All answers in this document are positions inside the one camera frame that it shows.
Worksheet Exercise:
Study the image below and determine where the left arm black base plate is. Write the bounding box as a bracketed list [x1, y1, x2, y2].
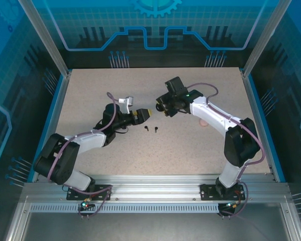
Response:
[66, 184, 113, 201]

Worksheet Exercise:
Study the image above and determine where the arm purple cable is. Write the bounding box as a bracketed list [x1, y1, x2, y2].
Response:
[47, 92, 116, 219]
[187, 82, 266, 218]

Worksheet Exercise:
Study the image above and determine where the blue aluminium table side rail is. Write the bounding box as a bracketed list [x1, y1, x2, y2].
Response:
[27, 71, 72, 183]
[240, 70, 286, 183]

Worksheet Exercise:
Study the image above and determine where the aluminium frame post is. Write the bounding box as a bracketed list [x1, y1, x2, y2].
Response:
[242, 0, 294, 78]
[17, 0, 73, 77]

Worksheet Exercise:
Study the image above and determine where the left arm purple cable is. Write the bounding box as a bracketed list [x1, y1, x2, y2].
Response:
[47, 92, 116, 219]

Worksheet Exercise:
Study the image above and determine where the aluminium mounting beam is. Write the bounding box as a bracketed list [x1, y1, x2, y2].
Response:
[22, 174, 291, 203]

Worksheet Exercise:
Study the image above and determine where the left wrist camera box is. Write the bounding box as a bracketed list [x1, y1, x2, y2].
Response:
[117, 95, 134, 114]

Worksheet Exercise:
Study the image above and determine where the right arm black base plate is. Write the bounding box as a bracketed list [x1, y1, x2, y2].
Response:
[200, 184, 244, 201]

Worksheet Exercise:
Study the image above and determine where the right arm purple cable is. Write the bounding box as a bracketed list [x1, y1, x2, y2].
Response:
[187, 82, 266, 218]

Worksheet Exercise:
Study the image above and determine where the slotted grey cable duct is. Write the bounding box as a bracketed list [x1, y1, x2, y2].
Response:
[30, 203, 220, 213]

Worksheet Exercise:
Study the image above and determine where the small LED controller board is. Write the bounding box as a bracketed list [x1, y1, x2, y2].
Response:
[219, 202, 241, 211]
[78, 200, 95, 212]

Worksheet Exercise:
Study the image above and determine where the aluminium lower frame rail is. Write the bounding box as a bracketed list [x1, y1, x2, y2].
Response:
[5, 195, 32, 241]
[279, 200, 301, 241]

